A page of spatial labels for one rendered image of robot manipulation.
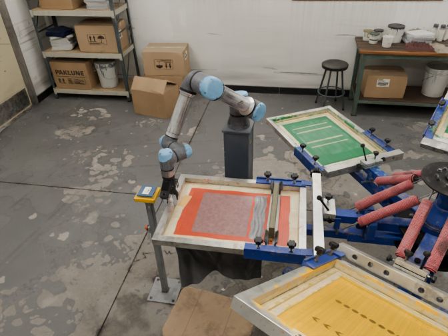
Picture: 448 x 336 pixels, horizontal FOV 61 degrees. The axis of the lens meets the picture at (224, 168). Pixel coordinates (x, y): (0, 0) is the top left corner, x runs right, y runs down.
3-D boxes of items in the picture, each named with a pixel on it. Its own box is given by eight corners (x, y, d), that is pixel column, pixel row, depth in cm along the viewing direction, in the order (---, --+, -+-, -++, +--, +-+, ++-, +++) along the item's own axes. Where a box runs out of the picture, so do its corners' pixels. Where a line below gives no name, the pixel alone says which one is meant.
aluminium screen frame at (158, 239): (152, 244, 200) (151, 239, 197) (181, 178, 246) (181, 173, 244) (305, 262, 187) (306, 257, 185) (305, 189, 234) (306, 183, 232)
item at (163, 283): (147, 301, 283) (123, 201, 228) (156, 277, 301) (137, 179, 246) (175, 305, 280) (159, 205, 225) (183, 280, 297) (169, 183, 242)
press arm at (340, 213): (321, 221, 205) (323, 214, 202) (321, 213, 209) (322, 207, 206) (355, 224, 202) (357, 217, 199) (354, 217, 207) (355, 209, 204)
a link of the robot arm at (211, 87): (255, 99, 242) (195, 67, 201) (271, 107, 232) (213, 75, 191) (246, 117, 244) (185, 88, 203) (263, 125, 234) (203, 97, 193)
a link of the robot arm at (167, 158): (176, 151, 202) (163, 157, 198) (178, 167, 209) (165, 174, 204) (168, 145, 207) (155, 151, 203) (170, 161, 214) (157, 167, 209)
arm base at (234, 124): (230, 118, 259) (230, 105, 253) (252, 121, 256) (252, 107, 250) (224, 129, 247) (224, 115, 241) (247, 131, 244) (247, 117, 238)
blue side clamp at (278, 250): (243, 258, 192) (243, 248, 188) (245, 251, 196) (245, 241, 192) (304, 265, 187) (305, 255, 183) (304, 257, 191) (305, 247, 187)
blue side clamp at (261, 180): (255, 190, 236) (255, 181, 232) (256, 185, 240) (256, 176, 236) (305, 194, 232) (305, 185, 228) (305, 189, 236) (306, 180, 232)
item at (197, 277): (183, 288, 228) (175, 237, 203) (184, 283, 231) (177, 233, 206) (260, 298, 220) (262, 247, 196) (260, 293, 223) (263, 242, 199)
